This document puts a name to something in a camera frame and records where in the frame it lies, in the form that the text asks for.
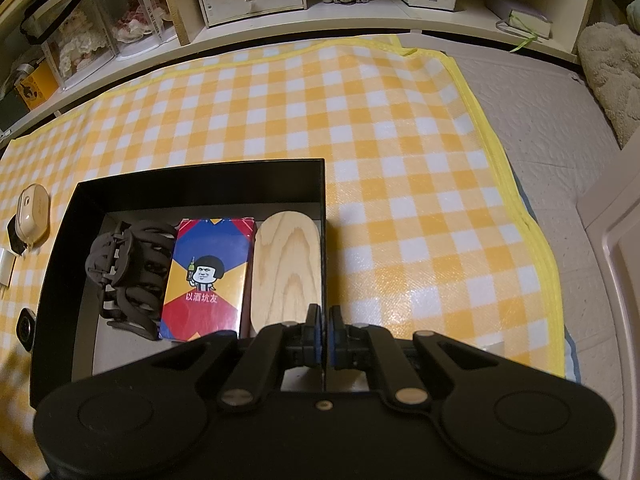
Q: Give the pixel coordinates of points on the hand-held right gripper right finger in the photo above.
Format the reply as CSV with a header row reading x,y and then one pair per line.
x,y
336,335

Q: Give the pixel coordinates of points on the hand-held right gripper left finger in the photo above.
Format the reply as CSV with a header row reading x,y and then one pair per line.
x,y
315,332

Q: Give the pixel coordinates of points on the oval wooden piece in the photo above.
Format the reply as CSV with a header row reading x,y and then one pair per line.
x,y
285,260

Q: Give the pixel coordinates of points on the red and blue card box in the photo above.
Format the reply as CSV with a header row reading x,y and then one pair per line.
x,y
210,310

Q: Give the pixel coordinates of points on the dark hair claw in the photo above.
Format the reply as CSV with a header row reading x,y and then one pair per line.
x,y
125,280

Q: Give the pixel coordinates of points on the beige earbuds case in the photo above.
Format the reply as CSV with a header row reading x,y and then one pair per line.
x,y
30,215

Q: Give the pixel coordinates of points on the yellow checked mat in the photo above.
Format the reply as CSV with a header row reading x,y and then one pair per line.
x,y
390,160

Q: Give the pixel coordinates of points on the pale pink door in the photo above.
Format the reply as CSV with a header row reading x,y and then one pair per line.
x,y
617,285

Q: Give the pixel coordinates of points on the black smartwatch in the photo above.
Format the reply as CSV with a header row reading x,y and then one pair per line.
x,y
26,329

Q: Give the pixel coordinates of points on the black charger plug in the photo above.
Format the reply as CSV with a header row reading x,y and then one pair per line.
x,y
16,243

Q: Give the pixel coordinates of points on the white charger plug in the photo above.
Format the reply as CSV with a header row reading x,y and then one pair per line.
x,y
6,269

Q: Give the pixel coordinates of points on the wooden shelf unit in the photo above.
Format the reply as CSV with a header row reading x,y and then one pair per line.
x,y
175,0

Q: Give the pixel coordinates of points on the clear doll case pink dress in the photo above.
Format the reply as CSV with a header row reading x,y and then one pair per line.
x,y
135,15

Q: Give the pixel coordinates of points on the purple notebook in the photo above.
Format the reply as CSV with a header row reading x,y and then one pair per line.
x,y
525,19

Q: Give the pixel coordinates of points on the clear doll case white dress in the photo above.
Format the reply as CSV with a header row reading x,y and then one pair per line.
x,y
80,45

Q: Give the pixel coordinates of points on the yellow box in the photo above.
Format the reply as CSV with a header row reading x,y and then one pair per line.
x,y
37,85

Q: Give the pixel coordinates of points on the black storage box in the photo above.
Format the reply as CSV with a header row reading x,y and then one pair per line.
x,y
11,112

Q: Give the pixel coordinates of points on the beige fluffy cushion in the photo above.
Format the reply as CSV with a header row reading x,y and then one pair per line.
x,y
612,80

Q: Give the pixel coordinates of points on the pale grey plush toy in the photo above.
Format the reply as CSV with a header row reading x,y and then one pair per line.
x,y
634,11

